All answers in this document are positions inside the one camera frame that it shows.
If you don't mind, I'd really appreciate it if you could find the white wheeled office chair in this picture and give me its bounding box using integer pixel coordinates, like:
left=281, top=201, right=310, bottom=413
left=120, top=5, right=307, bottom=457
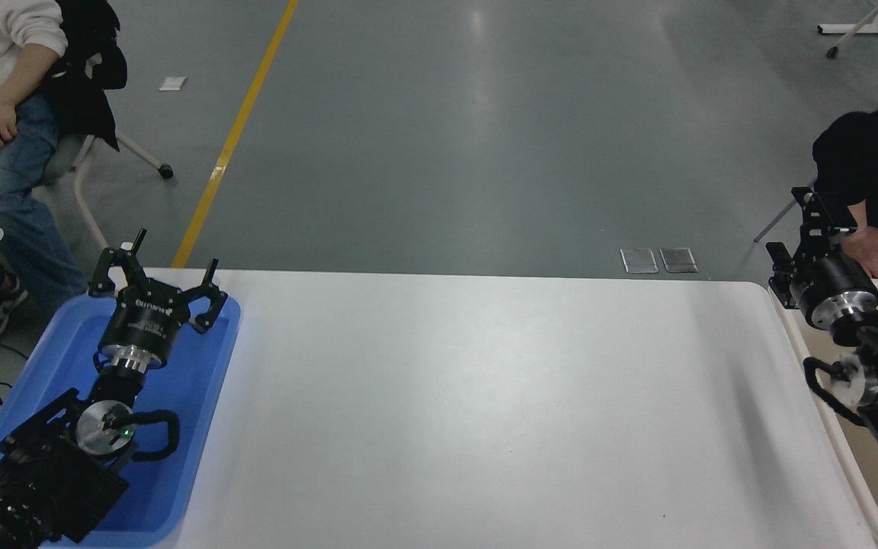
left=31, top=131, right=175, bottom=251

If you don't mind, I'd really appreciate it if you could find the blue plastic tray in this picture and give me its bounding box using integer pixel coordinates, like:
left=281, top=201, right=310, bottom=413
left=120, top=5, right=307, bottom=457
left=0, top=292, right=242, bottom=548

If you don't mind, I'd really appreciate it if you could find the white wheeled stand base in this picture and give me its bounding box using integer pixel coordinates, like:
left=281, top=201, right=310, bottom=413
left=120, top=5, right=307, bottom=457
left=818, top=0, right=878, bottom=59

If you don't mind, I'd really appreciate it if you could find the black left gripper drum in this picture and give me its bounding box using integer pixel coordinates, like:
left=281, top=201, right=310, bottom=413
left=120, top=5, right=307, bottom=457
left=96, top=288, right=191, bottom=368

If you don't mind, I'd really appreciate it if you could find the black jacket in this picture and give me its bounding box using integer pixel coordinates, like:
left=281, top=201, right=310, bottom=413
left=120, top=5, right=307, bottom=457
left=37, top=0, right=127, bottom=151

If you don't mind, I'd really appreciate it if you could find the grey metal rod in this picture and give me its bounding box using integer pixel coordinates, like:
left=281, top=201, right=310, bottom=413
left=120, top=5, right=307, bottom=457
left=753, top=197, right=799, bottom=243

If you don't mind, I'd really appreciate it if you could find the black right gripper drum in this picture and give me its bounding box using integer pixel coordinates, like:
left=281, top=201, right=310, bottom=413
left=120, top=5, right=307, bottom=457
left=789, top=252, right=877, bottom=328

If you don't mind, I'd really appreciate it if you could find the silver metal floor plate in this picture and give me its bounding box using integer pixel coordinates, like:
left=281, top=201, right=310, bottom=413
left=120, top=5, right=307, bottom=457
left=620, top=248, right=659, bottom=274
left=658, top=247, right=698, bottom=274

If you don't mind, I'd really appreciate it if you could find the large pale bin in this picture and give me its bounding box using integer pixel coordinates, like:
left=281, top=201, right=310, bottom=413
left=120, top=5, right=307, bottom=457
left=768, top=279, right=878, bottom=549

